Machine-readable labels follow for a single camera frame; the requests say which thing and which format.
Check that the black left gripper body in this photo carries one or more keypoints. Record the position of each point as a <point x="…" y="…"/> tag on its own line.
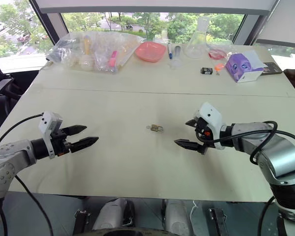
<point x="61" y="143"/>

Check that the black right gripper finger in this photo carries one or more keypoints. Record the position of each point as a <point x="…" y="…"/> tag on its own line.
<point x="191" y="123"/>
<point x="189" y="144"/>

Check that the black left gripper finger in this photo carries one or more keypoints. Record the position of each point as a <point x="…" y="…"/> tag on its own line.
<point x="76" y="129"/>
<point x="84" y="142"/>

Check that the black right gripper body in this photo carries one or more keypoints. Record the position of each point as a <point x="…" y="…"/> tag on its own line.
<point x="202" y="137"/>

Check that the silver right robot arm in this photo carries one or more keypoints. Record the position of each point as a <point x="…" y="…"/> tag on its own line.
<point x="280" y="152"/>

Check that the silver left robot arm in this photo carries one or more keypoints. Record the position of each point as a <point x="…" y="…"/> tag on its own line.
<point x="7" y="157"/>

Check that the small black box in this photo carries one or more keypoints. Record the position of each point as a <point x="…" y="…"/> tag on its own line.
<point x="206" y="71"/>

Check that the small orange clip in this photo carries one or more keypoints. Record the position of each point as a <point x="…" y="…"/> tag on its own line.
<point x="218" y="67"/>

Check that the red petri dish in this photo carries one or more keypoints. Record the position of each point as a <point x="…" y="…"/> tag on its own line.
<point x="216" y="54"/>

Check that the blue capped marker pen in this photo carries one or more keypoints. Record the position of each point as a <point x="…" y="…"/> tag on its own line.
<point x="170" y="51"/>

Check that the purple and white tissue box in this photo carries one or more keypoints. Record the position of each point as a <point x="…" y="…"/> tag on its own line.
<point x="243" y="67"/>

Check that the black office chair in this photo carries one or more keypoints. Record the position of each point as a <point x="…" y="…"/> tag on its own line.
<point x="0" y="98"/>

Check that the glass conical flask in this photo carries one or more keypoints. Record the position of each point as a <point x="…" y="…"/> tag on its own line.
<point x="195" y="45"/>

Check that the pink tube in bag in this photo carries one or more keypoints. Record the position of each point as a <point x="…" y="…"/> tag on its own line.
<point x="112" y="59"/>

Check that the pink plastic bowl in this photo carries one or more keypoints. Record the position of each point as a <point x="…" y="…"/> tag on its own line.
<point x="150" y="51"/>

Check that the clear plastic bag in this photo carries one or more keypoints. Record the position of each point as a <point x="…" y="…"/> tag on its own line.
<point x="100" y="49"/>

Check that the yellow tube in bag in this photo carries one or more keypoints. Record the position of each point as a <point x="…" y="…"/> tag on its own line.
<point x="87" y="44"/>

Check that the flat black card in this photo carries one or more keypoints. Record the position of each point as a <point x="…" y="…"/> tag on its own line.
<point x="273" y="68"/>

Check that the grey window blind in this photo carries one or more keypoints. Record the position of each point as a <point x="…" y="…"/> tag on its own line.
<point x="157" y="6"/>

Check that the white roller blind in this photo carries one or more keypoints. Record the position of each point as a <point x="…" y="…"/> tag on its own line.
<point x="282" y="22"/>

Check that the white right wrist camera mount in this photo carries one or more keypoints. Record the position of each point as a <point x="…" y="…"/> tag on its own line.
<point x="210" y="114"/>

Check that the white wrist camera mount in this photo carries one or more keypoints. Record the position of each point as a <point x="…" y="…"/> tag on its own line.
<point x="49" y="120"/>
<point x="210" y="114"/>

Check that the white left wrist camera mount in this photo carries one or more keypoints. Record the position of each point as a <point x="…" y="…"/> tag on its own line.
<point x="49" y="120"/>

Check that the black metal bracket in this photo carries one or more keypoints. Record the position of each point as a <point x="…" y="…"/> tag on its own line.
<point x="81" y="221"/>
<point x="218" y="221"/>

